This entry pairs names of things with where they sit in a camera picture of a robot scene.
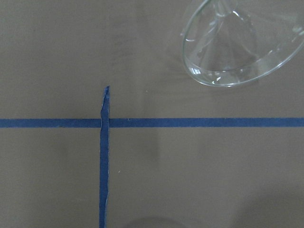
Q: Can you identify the clear glass funnel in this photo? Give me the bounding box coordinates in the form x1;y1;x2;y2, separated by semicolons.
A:
181;0;304;87

